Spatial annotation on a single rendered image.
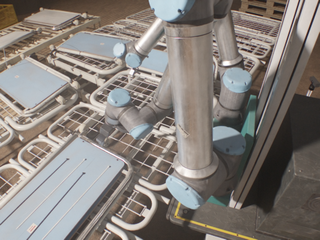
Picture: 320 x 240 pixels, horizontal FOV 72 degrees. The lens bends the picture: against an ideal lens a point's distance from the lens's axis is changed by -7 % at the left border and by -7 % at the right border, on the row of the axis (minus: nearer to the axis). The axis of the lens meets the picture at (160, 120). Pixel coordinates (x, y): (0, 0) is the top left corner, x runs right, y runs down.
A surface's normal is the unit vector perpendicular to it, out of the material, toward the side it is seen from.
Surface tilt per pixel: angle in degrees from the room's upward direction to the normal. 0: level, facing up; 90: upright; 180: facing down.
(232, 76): 5
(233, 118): 70
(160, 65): 90
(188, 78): 85
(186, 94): 86
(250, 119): 0
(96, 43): 5
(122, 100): 19
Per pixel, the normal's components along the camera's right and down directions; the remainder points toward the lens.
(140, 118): 0.34, -0.50
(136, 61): -0.20, 0.70
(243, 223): 0.00, -0.75
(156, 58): -0.48, 0.59
